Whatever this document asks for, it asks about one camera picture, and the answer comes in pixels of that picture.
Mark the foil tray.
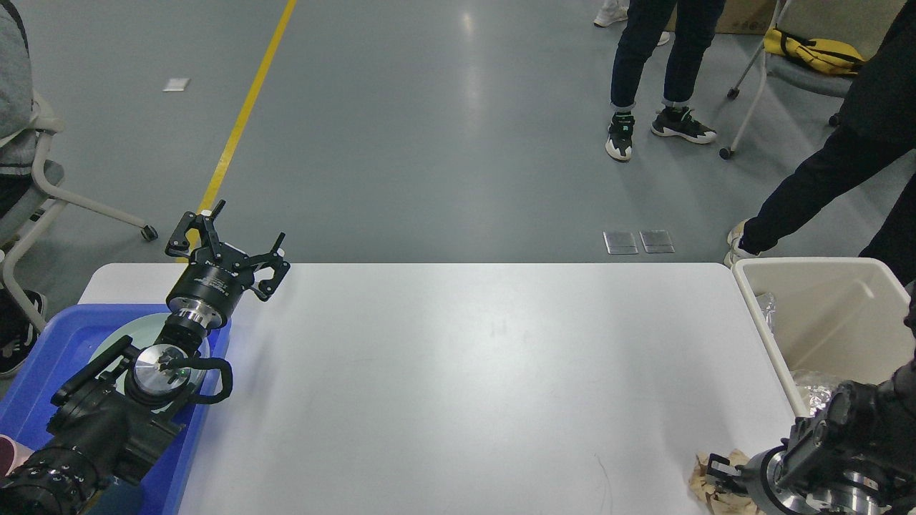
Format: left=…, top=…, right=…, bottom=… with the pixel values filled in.
left=755, top=291, right=776, bottom=335
left=791, top=369, right=847, bottom=416

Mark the cardboard box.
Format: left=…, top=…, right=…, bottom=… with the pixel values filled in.
left=666, top=0, right=779, bottom=35

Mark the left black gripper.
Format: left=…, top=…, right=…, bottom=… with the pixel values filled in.
left=164, top=200, right=291, bottom=337

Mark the person with beige sneakers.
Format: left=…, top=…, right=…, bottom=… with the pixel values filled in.
left=723, top=1, right=915, bottom=266

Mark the blue plastic tray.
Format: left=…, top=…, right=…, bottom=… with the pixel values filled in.
left=2, top=304, right=209, bottom=514

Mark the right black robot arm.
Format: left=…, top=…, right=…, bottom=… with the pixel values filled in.
left=704, top=361, right=915, bottom=514

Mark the person with black sneakers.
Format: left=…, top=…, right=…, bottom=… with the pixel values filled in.
left=605, top=0, right=727, bottom=162

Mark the floor plate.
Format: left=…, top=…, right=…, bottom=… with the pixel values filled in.
left=603, top=231, right=639, bottom=255
left=639, top=230, right=676, bottom=253

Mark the seated person grey sweater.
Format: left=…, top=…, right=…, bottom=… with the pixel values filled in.
left=1, top=1, right=37, bottom=378

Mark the yellow bag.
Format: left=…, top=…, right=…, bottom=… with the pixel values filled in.
left=763, top=27, right=867, bottom=77

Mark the green plate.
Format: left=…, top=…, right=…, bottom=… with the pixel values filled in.
left=89, top=313, right=218, bottom=414

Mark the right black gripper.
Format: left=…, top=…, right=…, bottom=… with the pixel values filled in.
left=706, top=446, right=795, bottom=514

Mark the brown paper bag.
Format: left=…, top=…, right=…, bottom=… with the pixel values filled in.
left=689, top=453, right=764, bottom=514

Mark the person with white shoes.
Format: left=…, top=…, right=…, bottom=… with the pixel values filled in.
left=593, top=0, right=630, bottom=27

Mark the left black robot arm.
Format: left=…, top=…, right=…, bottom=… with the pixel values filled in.
left=2, top=201, right=291, bottom=514

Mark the left floor plate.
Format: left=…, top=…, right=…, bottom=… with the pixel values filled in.
left=603, top=231, right=639, bottom=255

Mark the left grey office chair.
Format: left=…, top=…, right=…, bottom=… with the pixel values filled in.
left=2, top=90, right=158, bottom=333

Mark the pink mug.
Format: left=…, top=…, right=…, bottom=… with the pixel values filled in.
left=0, top=434, right=33, bottom=477

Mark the beige plastic bin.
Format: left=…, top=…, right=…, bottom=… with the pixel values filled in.
left=732, top=257, right=914, bottom=416

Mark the right floor plate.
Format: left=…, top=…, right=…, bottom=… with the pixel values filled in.
left=639, top=230, right=676, bottom=253

